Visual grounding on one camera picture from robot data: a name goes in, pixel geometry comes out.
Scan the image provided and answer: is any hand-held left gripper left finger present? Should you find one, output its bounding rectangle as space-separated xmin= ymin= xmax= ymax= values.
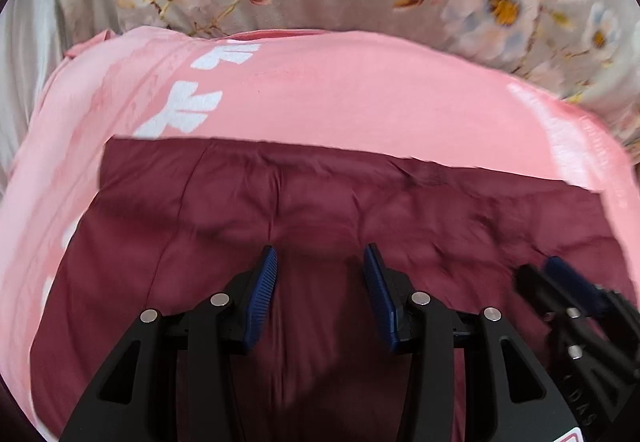
xmin=59 ymin=245 xmax=279 ymax=442

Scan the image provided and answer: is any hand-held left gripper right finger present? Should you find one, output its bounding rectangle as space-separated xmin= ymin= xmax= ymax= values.
xmin=362 ymin=243 xmax=577 ymax=442

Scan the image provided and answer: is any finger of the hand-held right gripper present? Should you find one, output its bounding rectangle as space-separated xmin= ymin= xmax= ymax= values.
xmin=544 ymin=255 xmax=640 ymax=325
xmin=516 ymin=264 xmax=640 ymax=405

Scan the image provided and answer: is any maroon quilted jacket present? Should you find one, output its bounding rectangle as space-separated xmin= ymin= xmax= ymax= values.
xmin=27 ymin=135 xmax=640 ymax=442

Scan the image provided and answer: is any pink printed blanket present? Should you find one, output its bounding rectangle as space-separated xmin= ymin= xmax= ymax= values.
xmin=0 ymin=25 xmax=635 ymax=423

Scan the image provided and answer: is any white satin curtain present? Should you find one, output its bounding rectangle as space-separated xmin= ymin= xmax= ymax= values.
xmin=0 ymin=0 xmax=68 ymax=183

